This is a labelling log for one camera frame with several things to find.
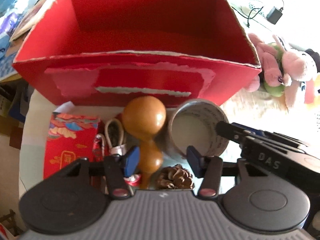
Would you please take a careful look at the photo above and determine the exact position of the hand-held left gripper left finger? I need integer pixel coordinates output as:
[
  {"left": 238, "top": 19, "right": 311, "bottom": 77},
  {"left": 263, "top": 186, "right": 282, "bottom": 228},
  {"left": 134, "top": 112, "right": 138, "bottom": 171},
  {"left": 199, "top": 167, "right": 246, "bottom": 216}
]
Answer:
[{"left": 59, "top": 146, "right": 140, "bottom": 201}]

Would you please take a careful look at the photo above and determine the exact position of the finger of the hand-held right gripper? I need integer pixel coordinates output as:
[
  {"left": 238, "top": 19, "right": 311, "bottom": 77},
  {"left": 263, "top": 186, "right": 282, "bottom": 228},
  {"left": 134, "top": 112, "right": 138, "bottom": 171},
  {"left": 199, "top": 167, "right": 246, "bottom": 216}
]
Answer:
[
  {"left": 240, "top": 127, "right": 310, "bottom": 153},
  {"left": 216, "top": 121, "right": 288, "bottom": 178}
]

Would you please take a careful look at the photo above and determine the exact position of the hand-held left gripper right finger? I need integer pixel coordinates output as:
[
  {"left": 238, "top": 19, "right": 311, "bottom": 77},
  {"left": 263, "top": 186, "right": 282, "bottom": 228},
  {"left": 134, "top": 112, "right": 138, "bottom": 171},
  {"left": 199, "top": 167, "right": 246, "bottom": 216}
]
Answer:
[{"left": 186, "top": 145, "right": 260, "bottom": 198}]

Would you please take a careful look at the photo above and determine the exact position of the beige strap with patterned scarf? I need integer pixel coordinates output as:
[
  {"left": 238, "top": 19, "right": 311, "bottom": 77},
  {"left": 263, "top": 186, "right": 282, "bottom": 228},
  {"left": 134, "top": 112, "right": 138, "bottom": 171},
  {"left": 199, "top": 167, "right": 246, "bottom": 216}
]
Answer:
[{"left": 92, "top": 118, "right": 140, "bottom": 187}]

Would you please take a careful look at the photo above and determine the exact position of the brown pine cone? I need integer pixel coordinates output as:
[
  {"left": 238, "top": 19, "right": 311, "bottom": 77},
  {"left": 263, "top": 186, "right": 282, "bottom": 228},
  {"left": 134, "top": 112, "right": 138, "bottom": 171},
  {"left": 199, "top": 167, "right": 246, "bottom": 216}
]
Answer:
[{"left": 156, "top": 164, "right": 195, "bottom": 190}]

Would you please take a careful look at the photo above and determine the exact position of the wooden gourd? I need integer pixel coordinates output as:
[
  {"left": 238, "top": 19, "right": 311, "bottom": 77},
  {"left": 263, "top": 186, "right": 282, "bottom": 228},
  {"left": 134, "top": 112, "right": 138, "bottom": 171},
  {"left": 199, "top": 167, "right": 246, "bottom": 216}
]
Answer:
[{"left": 121, "top": 96, "right": 167, "bottom": 189}]

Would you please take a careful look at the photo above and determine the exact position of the red patterned packet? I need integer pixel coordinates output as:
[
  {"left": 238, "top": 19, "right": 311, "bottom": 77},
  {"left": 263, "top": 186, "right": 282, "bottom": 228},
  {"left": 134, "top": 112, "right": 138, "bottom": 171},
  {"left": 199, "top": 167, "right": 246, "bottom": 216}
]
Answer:
[{"left": 44, "top": 112, "right": 101, "bottom": 180}]

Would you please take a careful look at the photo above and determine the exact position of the red cardboard box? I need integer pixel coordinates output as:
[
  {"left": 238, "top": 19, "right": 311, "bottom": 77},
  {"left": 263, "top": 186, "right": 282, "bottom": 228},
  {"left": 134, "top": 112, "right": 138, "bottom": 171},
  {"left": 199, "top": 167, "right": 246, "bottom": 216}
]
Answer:
[{"left": 12, "top": 0, "right": 262, "bottom": 108}]

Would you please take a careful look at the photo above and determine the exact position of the green plush toy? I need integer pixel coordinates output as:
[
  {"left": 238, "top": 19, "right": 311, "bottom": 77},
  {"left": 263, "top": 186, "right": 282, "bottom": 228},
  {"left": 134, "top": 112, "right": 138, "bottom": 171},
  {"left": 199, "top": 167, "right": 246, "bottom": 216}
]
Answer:
[{"left": 264, "top": 42, "right": 287, "bottom": 98}]

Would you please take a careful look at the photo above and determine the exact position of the light pink plush toy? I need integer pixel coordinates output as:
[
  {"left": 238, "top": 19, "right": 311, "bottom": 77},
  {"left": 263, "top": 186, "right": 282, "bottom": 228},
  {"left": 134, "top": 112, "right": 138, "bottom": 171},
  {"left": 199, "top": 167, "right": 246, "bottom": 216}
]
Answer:
[{"left": 244, "top": 74, "right": 262, "bottom": 92}]

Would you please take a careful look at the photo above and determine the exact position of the pale pink bunny plush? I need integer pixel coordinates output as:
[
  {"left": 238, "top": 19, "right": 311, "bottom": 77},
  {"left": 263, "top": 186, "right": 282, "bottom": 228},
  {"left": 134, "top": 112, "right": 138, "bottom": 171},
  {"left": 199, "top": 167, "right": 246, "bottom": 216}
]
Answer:
[{"left": 272, "top": 34, "right": 316, "bottom": 108}]

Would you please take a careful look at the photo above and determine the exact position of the dusty pink plush toy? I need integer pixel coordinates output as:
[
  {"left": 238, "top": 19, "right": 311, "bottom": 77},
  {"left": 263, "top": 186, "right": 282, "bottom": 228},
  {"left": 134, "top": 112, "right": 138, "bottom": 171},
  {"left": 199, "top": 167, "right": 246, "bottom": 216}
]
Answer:
[{"left": 247, "top": 33, "right": 284, "bottom": 80}]

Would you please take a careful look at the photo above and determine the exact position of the black power adapter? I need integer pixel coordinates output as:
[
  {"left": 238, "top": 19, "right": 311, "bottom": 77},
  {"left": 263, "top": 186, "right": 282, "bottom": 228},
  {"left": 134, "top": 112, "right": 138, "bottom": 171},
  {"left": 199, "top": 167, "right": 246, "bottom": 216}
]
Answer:
[{"left": 266, "top": 6, "right": 285, "bottom": 25}]

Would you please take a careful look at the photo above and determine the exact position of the white power strip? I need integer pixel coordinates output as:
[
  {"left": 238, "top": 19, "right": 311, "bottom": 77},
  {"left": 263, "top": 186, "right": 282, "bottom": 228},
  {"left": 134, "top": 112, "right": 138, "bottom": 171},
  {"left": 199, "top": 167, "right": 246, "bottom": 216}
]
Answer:
[{"left": 235, "top": 1, "right": 267, "bottom": 18}]

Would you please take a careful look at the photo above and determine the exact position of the black cable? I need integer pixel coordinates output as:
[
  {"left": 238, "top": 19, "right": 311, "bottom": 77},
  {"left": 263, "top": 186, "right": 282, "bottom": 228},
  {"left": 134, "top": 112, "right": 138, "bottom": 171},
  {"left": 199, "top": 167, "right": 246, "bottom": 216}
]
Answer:
[{"left": 220, "top": 0, "right": 285, "bottom": 28}]

